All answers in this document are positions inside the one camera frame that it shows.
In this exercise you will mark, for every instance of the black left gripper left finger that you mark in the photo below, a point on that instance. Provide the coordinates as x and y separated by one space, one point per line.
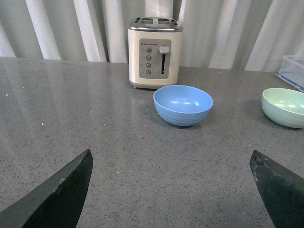
57 202

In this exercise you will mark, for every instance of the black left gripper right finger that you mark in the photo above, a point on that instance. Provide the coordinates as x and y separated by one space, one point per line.
281 190

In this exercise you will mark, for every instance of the green plastic bowl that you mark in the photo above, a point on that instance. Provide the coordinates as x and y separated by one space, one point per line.
284 106

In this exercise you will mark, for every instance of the blue plastic bowl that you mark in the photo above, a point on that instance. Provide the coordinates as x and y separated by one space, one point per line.
182 105

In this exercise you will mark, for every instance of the clear plastic food container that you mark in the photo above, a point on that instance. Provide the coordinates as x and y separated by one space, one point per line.
292 71

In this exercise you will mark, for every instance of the white curtain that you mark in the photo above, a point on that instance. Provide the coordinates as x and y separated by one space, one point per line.
249 35

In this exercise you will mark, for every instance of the cream two-slot toaster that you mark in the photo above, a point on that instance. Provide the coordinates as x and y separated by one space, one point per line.
154 46

